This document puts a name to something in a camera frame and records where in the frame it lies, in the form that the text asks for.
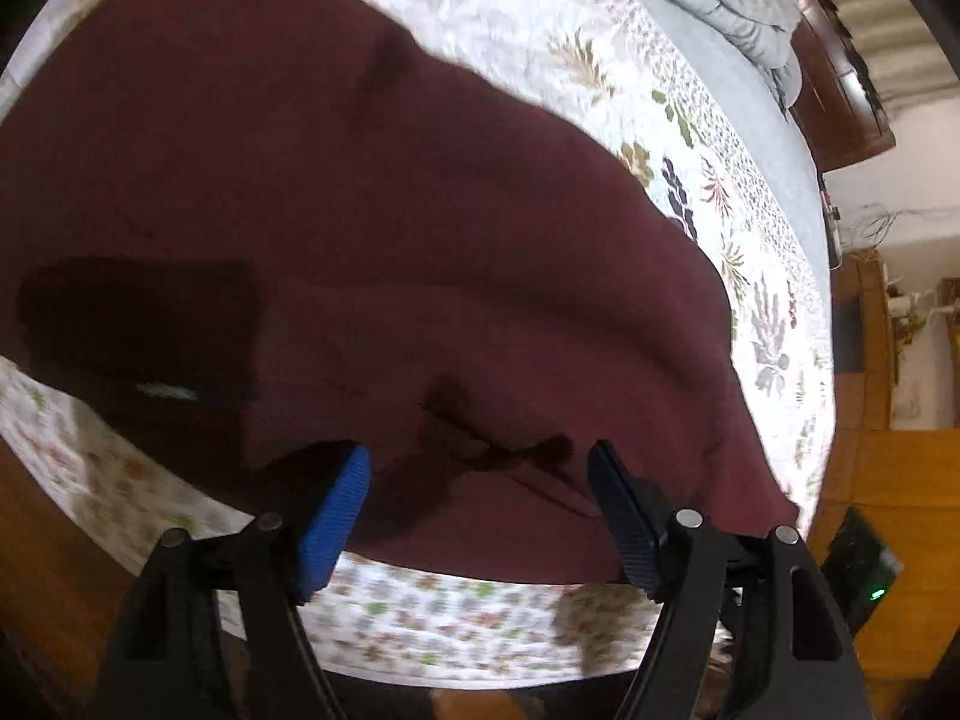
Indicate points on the white floral quilt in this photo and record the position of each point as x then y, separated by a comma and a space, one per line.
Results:
450, 630

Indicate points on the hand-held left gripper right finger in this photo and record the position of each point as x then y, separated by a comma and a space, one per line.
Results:
626, 525

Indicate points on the grey bed sheet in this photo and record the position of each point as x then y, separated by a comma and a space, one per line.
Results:
750, 112

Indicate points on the light wooden desk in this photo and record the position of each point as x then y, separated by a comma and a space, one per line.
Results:
874, 345

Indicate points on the maroon pants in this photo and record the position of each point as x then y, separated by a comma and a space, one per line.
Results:
375, 240

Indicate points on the black device with green light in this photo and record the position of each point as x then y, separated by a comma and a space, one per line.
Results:
862, 562

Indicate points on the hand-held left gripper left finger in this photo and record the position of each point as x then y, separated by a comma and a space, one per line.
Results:
337, 517

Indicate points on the dark wooden headboard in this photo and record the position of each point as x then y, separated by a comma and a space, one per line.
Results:
840, 105

